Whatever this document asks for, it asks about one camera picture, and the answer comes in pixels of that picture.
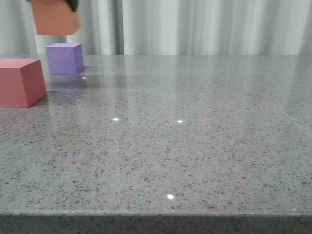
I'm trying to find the pale green curtain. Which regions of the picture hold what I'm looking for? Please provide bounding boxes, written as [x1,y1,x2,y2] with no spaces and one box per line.
[0,0,312,55]

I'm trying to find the red foam cube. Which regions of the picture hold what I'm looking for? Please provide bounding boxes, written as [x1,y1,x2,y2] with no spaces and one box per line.
[0,58,47,107]

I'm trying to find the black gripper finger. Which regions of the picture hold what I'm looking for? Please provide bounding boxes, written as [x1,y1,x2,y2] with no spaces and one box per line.
[66,0,79,12]

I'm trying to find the orange foam cube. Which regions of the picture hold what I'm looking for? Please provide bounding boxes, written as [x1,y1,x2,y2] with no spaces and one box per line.
[30,0,81,35]

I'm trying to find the purple foam cube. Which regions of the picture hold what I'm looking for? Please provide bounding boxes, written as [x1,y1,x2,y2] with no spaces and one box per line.
[45,43,84,75]

